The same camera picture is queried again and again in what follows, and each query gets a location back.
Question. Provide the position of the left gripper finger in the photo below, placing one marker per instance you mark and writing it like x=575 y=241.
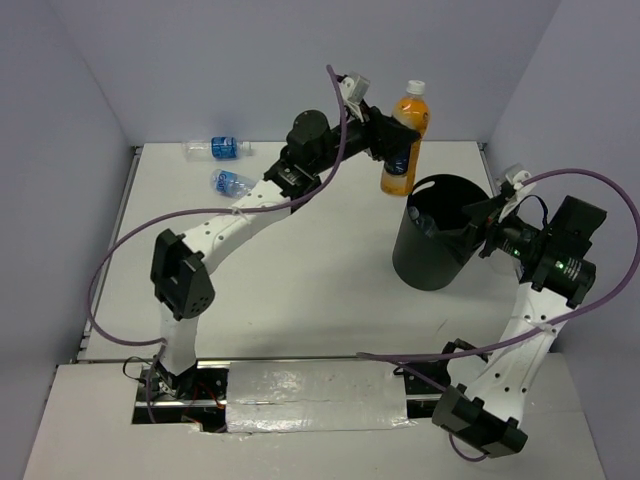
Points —
x=398 y=174
x=387 y=133

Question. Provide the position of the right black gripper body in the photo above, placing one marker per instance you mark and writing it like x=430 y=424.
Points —
x=519 y=234

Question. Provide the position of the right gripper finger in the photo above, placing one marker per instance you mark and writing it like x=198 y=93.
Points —
x=457 y=244
x=484 y=209

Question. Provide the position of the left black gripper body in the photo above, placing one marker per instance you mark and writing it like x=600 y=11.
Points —
x=358 y=134

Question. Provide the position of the orange juice bottle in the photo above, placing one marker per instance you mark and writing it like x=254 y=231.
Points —
x=412 y=111

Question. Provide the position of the clear bottle blue label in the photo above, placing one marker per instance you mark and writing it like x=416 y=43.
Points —
x=221 y=148

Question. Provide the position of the clear bottle blue cap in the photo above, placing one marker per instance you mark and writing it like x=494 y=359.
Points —
x=230 y=184

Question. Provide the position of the clear bottle white label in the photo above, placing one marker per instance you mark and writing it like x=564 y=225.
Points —
x=424 y=222

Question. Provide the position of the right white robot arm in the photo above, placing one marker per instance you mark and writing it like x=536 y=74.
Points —
x=554 y=280

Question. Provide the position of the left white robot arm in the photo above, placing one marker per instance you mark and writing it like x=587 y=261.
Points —
x=182 y=264

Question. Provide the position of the black plastic bin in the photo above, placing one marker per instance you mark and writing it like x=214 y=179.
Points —
x=442 y=196

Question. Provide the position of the silver foil strip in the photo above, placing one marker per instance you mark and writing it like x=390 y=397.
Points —
x=314 y=396

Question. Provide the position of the white foam board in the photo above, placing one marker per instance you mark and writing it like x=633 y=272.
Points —
x=87 y=432

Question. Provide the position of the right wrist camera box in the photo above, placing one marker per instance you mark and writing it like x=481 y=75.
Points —
x=515 y=177

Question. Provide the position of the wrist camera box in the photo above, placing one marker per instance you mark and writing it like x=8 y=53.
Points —
x=515 y=177
x=353 y=87

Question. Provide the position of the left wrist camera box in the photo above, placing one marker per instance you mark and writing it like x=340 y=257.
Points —
x=353 y=87

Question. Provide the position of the aluminium rail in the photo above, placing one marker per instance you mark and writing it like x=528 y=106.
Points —
x=84 y=359

